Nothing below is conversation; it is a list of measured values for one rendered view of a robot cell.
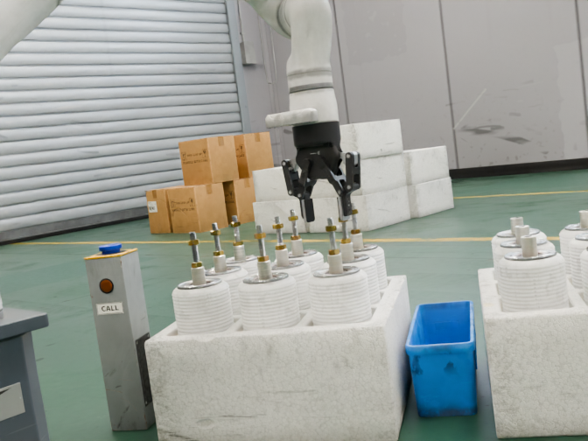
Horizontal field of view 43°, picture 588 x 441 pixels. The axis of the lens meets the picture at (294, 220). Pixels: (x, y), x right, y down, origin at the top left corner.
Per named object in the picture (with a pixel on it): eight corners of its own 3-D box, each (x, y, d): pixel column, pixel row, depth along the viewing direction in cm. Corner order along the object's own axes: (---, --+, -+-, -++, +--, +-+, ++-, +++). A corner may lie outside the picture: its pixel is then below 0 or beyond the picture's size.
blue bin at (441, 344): (482, 416, 118) (474, 342, 117) (412, 419, 120) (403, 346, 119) (479, 359, 147) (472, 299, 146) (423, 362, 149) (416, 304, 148)
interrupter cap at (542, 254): (560, 260, 107) (559, 255, 107) (506, 264, 109) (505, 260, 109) (553, 251, 115) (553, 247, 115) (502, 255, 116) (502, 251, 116)
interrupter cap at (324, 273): (368, 269, 120) (367, 265, 120) (345, 279, 114) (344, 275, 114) (329, 269, 124) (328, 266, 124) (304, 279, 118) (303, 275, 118)
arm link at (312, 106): (262, 129, 114) (257, 89, 114) (306, 126, 123) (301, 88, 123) (311, 122, 109) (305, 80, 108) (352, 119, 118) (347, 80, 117)
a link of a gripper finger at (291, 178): (295, 157, 122) (306, 192, 122) (287, 161, 123) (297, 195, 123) (284, 158, 120) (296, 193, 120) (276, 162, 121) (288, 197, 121)
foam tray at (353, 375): (398, 441, 112) (384, 325, 111) (159, 449, 122) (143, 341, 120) (416, 362, 150) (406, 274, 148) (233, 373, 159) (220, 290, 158)
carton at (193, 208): (228, 227, 496) (222, 181, 493) (200, 233, 479) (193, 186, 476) (201, 227, 517) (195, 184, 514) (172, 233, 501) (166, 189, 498)
